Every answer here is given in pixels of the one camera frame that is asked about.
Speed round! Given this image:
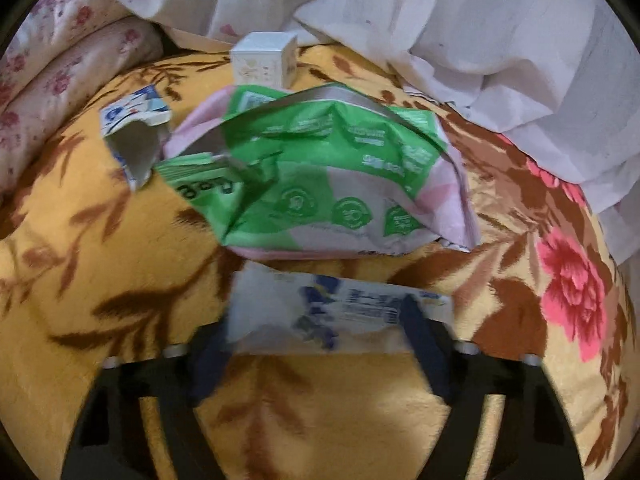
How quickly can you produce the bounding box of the blue white milk carton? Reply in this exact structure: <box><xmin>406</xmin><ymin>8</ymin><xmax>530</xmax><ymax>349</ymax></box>
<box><xmin>226</xmin><ymin>262</ymin><xmax>454</xmax><ymax>356</ymax></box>

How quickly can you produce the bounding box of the green plastic wrapper bag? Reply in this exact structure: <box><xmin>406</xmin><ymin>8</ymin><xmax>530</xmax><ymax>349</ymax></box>
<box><xmin>156</xmin><ymin>84</ymin><xmax>480</xmax><ymax>260</ymax></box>

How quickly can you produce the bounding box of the small white cube box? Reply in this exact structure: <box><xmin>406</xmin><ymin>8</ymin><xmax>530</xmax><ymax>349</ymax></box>
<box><xmin>230</xmin><ymin>32</ymin><xmax>297</xmax><ymax>89</ymax></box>

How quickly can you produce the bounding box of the torn blue milk carton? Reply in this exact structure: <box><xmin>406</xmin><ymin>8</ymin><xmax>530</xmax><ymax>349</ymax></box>
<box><xmin>100</xmin><ymin>84</ymin><xmax>172</xmax><ymax>192</ymax></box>

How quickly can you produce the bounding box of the white sheer floral curtain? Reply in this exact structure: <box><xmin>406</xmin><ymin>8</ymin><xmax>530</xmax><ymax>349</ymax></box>
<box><xmin>117</xmin><ymin>0</ymin><xmax>639</xmax><ymax>262</ymax></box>

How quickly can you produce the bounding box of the folded floral quilt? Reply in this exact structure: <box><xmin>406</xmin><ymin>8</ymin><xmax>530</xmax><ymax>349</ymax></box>
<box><xmin>1</xmin><ymin>0</ymin><xmax>163</xmax><ymax>194</ymax></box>

